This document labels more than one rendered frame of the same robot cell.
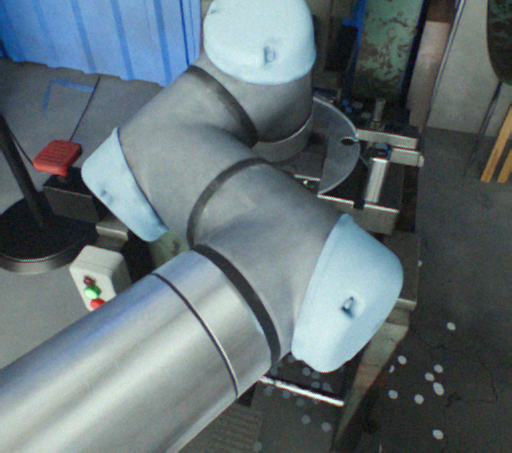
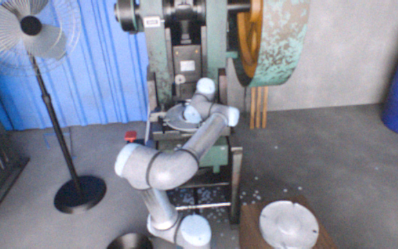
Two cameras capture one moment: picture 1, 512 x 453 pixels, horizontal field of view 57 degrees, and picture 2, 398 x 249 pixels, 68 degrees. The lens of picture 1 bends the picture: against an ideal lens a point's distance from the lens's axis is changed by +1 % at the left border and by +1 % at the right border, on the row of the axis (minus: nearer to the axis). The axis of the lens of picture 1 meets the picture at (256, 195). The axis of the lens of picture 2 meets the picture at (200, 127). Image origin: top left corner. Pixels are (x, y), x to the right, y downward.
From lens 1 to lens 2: 0.97 m
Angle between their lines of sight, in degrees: 19
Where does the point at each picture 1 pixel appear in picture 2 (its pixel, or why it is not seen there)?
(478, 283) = (260, 162)
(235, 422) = not seen: hidden behind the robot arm
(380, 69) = not seen: hidden behind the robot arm
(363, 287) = (235, 111)
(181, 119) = (200, 100)
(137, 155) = (195, 107)
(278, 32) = (210, 85)
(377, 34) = not seen: hidden behind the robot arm
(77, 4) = (57, 95)
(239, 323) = (223, 117)
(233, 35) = (204, 86)
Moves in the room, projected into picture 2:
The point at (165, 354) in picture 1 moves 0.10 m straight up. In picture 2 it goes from (218, 120) to (218, 96)
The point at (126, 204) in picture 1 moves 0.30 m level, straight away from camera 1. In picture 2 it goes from (196, 114) to (153, 91)
